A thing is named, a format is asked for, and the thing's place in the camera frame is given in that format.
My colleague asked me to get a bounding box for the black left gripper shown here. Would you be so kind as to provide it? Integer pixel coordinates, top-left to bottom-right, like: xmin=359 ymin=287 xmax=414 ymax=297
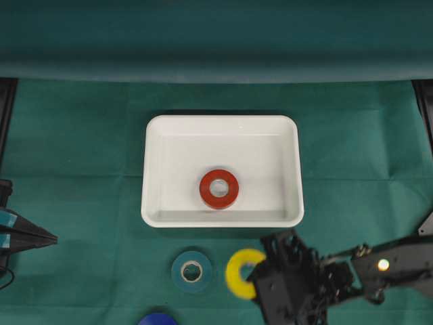
xmin=1 ymin=179 xmax=58 ymax=281

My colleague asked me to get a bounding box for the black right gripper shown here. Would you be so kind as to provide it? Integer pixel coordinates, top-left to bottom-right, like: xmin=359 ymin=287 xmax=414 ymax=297
xmin=248 ymin=229 xmax=355 ymax=324

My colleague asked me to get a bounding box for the yellow tape roll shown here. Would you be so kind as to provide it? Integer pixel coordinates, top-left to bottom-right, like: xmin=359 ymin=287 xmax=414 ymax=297
xmin=225 ymin=248 xmax=266 ymax=300

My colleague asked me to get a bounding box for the red tape roll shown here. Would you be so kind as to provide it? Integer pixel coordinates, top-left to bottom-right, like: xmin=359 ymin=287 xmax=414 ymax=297
xmin=199 ymin=169 xmax=240 ymax=210

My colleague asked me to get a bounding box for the blue tape roll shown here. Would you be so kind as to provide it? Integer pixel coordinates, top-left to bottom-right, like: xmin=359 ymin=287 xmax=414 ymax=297
xmin=137 ymin=312 xmax=178 ymax=325

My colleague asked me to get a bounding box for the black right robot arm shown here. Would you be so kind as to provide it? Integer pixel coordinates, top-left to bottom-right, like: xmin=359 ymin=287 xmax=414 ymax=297
xmin=247 ymin=216 xmax=432 ymax=324

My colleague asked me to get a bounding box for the green tape roll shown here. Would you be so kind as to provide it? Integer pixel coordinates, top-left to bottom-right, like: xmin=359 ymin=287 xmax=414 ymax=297
xmin=171 ymin=251 xmax=213 ymax=294

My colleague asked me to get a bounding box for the white plastic case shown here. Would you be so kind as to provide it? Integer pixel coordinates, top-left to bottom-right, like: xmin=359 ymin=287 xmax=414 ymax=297
xmin=141 ymin=115 xmax=304 ymax=228

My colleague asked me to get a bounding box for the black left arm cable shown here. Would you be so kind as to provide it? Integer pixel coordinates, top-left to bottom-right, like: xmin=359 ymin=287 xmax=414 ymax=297
xmin=0 ymin=265 xmax=15 ymax=292

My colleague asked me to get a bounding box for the black left frame rail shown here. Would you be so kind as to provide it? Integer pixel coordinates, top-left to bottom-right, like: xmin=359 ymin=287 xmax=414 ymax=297
xmin=0 ymin=77 xmax=18 ymax=164

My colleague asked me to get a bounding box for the black frame rail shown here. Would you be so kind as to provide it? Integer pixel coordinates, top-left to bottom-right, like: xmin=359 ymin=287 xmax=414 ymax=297
xmin=0 ymin=77 xmax=18 ymax=164
xmin=411 ymin=79 xmax=433 ymax=150

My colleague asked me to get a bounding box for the black right frame rail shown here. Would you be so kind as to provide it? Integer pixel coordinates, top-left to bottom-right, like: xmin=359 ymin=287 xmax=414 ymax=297
xmin=411 ymin=79 xmax=433 ymax=150

